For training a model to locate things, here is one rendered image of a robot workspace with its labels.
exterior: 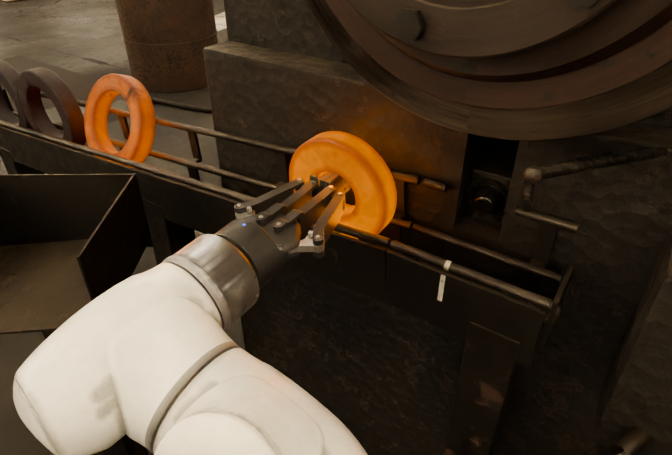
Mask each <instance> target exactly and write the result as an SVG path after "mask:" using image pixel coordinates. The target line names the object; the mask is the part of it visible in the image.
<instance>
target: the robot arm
mask: <svg viewBox="0 0 672 455"><path fill-rule="evenodd" d="M294 189H295V191H296V192H295V193H294V192H293V190H294ZM349 190H350V185H349V183H348V182H347V181H346V180H345V179H344V178H343V177H341V176H340V175H338V174H336V173H334V172H326V173H324V174H323V175H322V176H320V177H319V178H318V175H315V174H313V175H310V181H309V182H304V179H302V178H297V179H295V180H293V181H291V182H289V183H287V184H284V185H282V186H280V187H278V188H276V189H274V190H272V191H270V192H268V193H265V194H263V195H261V196H259V197H257V198H255V199H253V200H250V201H246V202H241V203H237V204H235V205H234V210H235V216H236V220H233V221H232V222H230V223H229V224H227V225H226V226H225V227H223V228H222V229H221V230H219V231H218V232H216V233H215V234H214V235H213V234H205V235H201V236H199V237H198V238H196V239H195V240H193V241H192V242H191V243H189V244H188V245H186V246H185V247H183V248H182V249H181V250H179V251H178V252H176V253H175V254H174V255H172V256H169V257H168V258H166V259H165V260H163V262H162V263H161V264H159V265H157V266H156V267H154V268H152V269H150V270H148V271H145V272H143V273H140V274H136V275H133V276H131V277H129V278H127V279H125V280H124V281H122V282H120V283H118V284H116V285H115V286H113V287H112V288H110V289H109V290H107V291H106V292H104V293H103V294H101V295H99V296H98V297H97V298H95V299H94V300H92V301H91V302H90V303H88V304H87V305H85V306H84V307H83V308H82V309H80V310H79V311H78V312H77V313H75V314H74V315H73V316H71V317H70V318H69V319H68V320H67V321H66V322H64V323H63V324H62V325H61V326H60V327H59V328H58V329H57V330H55V331H54V332H53V333H52V334H51V335H50V336H49V337H48V338H47V339H46V340H45V341H43V342H42V343H41V344H40V345H39V346H38V347H37V348H36V349H35V351H34V352H33V353H32V354H31V355H30V356H29V357H28V358H27V359H26V360H25V362H24V363H23V364H22V365H21V366H20V368H19V369H18V370H17V372H16V374H15V376H14V383H13V400H14V404H15V407H16V410H17V413H18V415H19V416H20V418H21V420H22V421H23V423H24V424H25V425H26V427H27V428H28V429H29V430H30V431H31V433H32V434H33V435H34V436H35V437H36V438H37V439H38V440H39V441H40V442H41V443H42V444H43V445H44V446H45V447H46V448H47V449H49V450H50V451H51V452H52V453H53V454H54V455H91V454H95V453H97V452H100V451H103V450H106V449H108V448H109V447H111V446H112V445H114V444H115V443H116V442H117V441H118V440H120V439H121V438H122V437H123V436H124V435H127V436H128V437H129V438H131V439H132V440H134V441H136V442H138V443H139V444H141V445H142V446H144V447H145V448H147V449H148V450H149V451H150V452H152V453H153V454H154V455H368V454H367V453H366V451H365V450H364V448H363V447H362V446H361V444H360V443H359V441H358V440H357V439H356V438H355V437H354V435H353V434H352V433H351V432H350V431H349V429H348V428H347V427H346V426H345V425H344V424H343V423H342V422H341V421H340V420H339V419H338V418H337V417H336V416H335V415H334V414H332V413H331V412H330V411H329V410H328V409H327V408H326V407H324V406H323V405H322V404H321V403H320V402H319V401H317V400H316V399H315V398H314V397H312V396H311V395H310V394H309V393H308V392H306V391H305V390H304V389H303V388H301V387H300V386H299V385H297V384H296V383H295V382H293V381H292V380H291V379H289V378H288V377H286V376H285V375H284V374H282V373H281V372H279V371H278V370H276V369H275V368H274V367H272V366H271V365H269V364H267V363H265V362H262V361H260V360H259V359H257V358H255V357H254V356H252V355H251V354H249V353H248V352H246V351H245V350H243V349H242V348H241V347H239V346H238V345H237V344H236V343H235V342H234V341H233V340H232V339H231V338H230V337H229V336H228V335H227V334H226V333H225V332H226V331H227V330H228V329H229V328H230V326H231V325H232V324H233V323H235V322H236V321H237V320H238V319H239V318H240V317H241V316H242V315H243V314H244V313H245V312H246V311H248V310H249V309H250V308H251V307H252V306H253V305H254V304H255V303H256V302H257V300H258V297H259V290H260V289H261V288H262V287H264V286H265V285H266V284H267V283H268V282H269V281H270V280H271V279H272V278H274V277H275V276H276V275H277V274H278V272H279V271H280V269H281V267H282V266H283V264H284V263H285V262H286V261H288V260H290V259H293V258H295V257H297V256H298V255H299V253H300V252H313V255H314V257H316V258H322V257H323V256H324V252H325V244H326V242H327V240H328V239H329V237H330V235H331V234H332V232H333V230H334V229H335V227H336V226H337V224H338V222H339V221H340V219H341V217H342V216H343V214H344V212H345V193H346V192H347V191H349ZM316 221H317V222H316ZM315 222H316V223H315ZM314 223H315V225H314V228H313V231H309V232H308V235H307V236H306V238H305V239H303V240H301V238H302V237H303V236H304V235H305V232H306V230H307V229H308V228H309V227H311V226H312V225H313V224H314Z"/></svg>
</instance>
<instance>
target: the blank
mask: <svg viewBox="0 0 672 455"><path fill-rule="evenodd" d="M328 171H329V172H334V173H336V174H338V175H340V176H341V177H343V178H344V179H345V180H346V181H347V182H348V183H349V185H350V186H351V188H352V190H353V192H354V195H355V200H356V203H355V205H349V204H346V203H345V212H344V214H343V216H342V217H341V219H340V221H339V222H338V223H341V224H344V225H348V226H351V227H354V228H357V229H361V230H364V231H367V232H371V233H374V234H377V235H378V234H379V233H380V232H381V231H382V230H383V229H384V228H385V227H386V226H387V225H388V224H389V223H390V221H391V220H392V218H393V216H394V213H395V210H396V205H397V191H396V186H395V182H394V179H393V176H392V174H391V172H390V170H389V168H388V166H387V164H386V163H385V161H384V160H383V158H382V157H381V156H380V155H379V154H378V152H377V151H376V150H375V149H374V148H372V147H371V146H370V145H369V144H368V143H366V142H365V141H363V140H362V139H360V138H358V137H356V136H354V135H352V134H349V133H346V132H341V131H326V132H322V133H320V134H318V135H316V136H314V137H313V138H311V139H309V140H308V141H306V142H305V143H303V144H302V145H301V146H299V147H298V149H297V150H296V151H295V153H294V155H293V157H292V159H291V162H290V167H289V181H290V182H291V181H293V180H295V179H297V178H302V179H304V182H309V181H310V175H313V174H315V175H318V178H319V177H320V176H322V175H323V174H324V173H326V172H328Z"/></svg>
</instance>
